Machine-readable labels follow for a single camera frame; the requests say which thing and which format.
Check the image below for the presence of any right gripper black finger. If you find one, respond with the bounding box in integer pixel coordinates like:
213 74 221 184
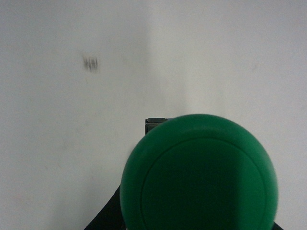
85 187 126 230

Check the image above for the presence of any green mushroom push button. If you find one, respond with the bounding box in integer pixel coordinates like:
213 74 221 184
120 115 278 230

